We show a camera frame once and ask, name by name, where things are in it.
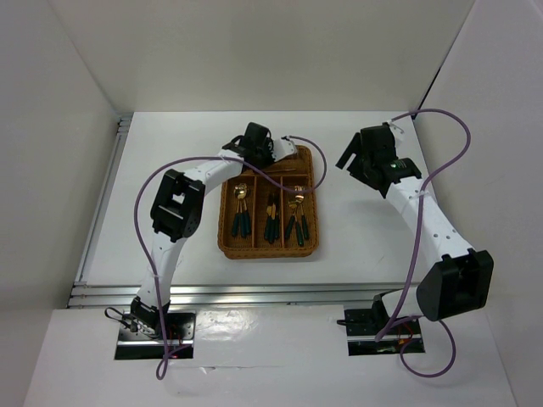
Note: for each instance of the aluminium frame rail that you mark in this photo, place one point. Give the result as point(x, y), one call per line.
point(364, 244)

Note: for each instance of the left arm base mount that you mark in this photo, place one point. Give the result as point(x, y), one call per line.
point(135, 341)

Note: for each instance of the brown wicker cutlery tray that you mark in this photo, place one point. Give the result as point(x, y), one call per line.
point(255, 246)

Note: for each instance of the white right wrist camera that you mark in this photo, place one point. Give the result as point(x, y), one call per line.
point(397, 131)

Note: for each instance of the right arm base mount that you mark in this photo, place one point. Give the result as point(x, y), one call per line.
point(362, 325)

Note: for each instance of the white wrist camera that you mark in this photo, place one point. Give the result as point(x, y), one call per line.
point(397, 131)
point(283, 148)

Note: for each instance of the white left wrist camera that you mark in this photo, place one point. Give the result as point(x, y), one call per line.
point(283, 148)

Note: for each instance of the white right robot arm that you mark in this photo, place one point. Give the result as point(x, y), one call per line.
point(458, 276)

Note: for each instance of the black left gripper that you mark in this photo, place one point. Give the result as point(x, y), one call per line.
point(268, 147)

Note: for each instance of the gold knife green handle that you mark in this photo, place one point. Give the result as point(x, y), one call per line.
point(272, 216)
point(267, 231)

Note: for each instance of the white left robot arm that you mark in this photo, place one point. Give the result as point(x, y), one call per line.
point(177, 210)

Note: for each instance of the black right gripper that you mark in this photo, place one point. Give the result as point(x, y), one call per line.
point(355, 146)

